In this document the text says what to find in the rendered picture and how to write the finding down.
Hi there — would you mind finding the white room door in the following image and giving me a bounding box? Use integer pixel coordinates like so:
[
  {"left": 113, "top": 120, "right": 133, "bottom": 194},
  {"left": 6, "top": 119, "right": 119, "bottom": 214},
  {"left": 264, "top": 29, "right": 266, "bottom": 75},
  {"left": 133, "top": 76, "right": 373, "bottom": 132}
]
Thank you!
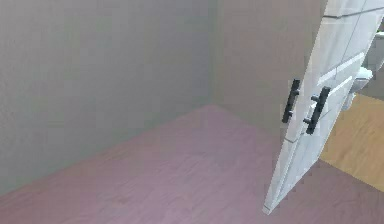
[{"left": 261, "top": 0, "right": 384, "bottom": 216}]

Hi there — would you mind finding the black door handle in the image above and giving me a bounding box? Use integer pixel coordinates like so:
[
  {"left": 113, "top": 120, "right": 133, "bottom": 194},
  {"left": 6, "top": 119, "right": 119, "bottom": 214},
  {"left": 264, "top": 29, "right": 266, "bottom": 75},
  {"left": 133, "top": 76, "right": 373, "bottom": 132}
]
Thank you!
[
  {"left": 281, "top": 78, "right": 301, "bottom": 125},
  {"left": 302, "top": 85, "right": 332, "bottom": 136}
]

